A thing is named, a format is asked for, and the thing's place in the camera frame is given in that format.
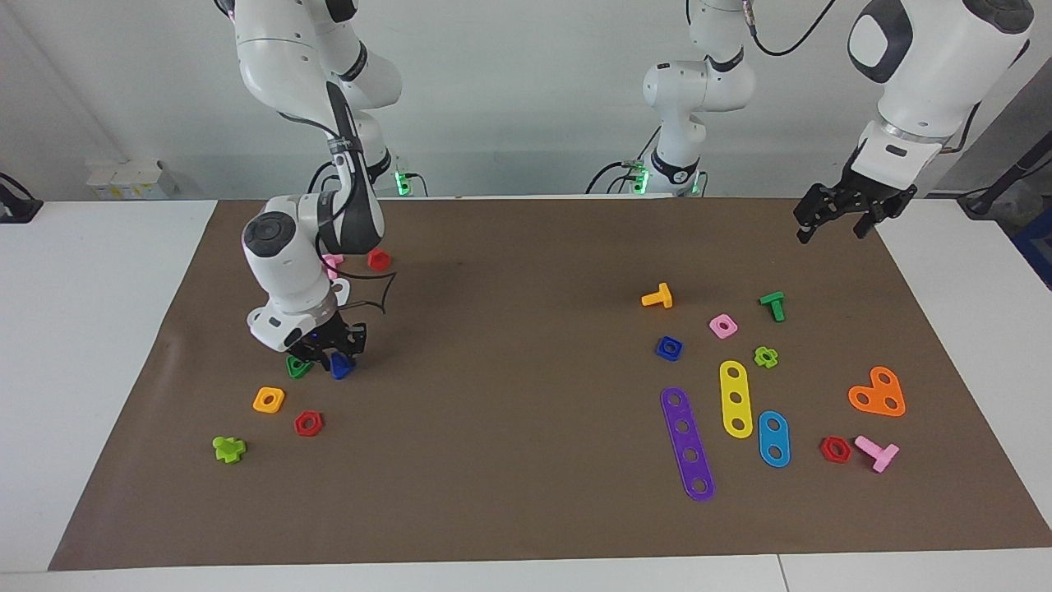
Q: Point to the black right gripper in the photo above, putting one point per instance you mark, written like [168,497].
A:
[325,339]

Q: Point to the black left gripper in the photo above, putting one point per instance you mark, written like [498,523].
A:
[867,191]

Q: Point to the blue triangle toy screw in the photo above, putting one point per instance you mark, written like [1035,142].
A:
[341,370]

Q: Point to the blue square toy nut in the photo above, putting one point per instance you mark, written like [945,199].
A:
[662,355]

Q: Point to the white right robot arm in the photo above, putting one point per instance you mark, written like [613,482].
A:
[279,271]

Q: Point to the green triangle toy nut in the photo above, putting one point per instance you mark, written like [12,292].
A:
[294,370]

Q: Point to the orange square toy nut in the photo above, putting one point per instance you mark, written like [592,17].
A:
[278,395]

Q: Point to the red hexagon toy nut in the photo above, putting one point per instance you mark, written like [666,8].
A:
[300,430]
[825,455]

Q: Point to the pink toy screw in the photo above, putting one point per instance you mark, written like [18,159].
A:
[331,263]
[878,452]

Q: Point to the red toy screw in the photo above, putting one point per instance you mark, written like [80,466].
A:
[377,259]

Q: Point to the green toy screw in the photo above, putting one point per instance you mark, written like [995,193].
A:
[773,302]

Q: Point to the lime cross toy screw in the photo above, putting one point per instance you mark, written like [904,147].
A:
[228,449]

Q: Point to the pink square toy nut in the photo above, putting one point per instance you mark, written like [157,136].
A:
[731,321]

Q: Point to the lime cross toy nut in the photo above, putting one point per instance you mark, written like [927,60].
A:
[759,355]

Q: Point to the orange toy screw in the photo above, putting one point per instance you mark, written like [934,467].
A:
[657,298]

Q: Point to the black pole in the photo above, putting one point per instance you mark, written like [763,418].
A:
[1011,177]

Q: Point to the brown table mat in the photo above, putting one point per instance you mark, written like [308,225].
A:
[509,395]

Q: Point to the orange heart-shaped plate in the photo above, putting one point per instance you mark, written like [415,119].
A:
[878,395]

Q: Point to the blue object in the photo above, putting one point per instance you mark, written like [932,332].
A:
[1037,247]

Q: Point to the yellow three-hole strip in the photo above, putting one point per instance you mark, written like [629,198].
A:
[734,385]

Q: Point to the blue two-hole strip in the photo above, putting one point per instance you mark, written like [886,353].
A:
[773,439]

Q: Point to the purple four-hole strip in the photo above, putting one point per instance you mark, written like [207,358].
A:
[678,413]

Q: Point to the white box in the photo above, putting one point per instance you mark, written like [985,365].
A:
[123,181]

